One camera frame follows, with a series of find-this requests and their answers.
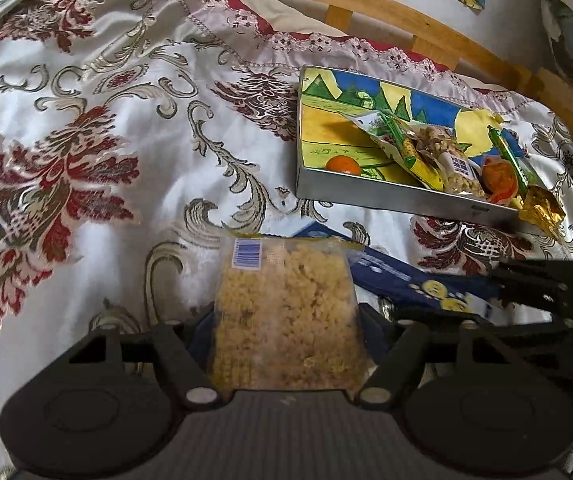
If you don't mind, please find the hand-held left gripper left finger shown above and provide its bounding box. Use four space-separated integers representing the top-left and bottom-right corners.
69 310 217 407

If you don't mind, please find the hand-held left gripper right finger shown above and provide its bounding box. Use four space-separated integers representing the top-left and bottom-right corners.
357 302 522 407

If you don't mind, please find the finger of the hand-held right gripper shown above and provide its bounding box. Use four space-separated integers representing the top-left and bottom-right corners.
487 259 571 312

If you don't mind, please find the dark blue snack packet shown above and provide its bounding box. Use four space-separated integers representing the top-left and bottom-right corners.
291 222 500 316

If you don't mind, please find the gold foil snack wrapper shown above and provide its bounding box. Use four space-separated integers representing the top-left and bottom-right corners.
518 185 566 242

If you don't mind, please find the clear crispy noodle snack packet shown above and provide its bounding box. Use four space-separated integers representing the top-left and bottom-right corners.
206 237 372 393

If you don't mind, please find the orange snack packet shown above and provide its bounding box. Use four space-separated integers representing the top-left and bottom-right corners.
481 156 525 206

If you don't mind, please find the green sausage stick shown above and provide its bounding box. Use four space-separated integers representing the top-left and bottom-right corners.
488 125 535 198

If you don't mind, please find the clear peanut snack packet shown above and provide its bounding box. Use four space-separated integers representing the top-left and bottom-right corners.
414 125 487 198

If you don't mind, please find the tangerine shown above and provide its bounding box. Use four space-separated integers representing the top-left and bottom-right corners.
325 155 363 177

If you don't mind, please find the yellow snack packet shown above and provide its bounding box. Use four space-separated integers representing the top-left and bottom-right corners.
377 127 450 192

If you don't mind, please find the metal tray with painted bottom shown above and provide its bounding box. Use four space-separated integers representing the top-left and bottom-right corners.
295 65 530 233

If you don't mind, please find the white and green snack packet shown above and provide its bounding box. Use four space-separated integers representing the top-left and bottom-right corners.
349 111 407 143

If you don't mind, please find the floral satin blanket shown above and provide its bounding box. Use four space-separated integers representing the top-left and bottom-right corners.
0 0 573 480

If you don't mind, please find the cream pillow with red lace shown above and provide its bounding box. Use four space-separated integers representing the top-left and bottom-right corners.
226 0 517 96

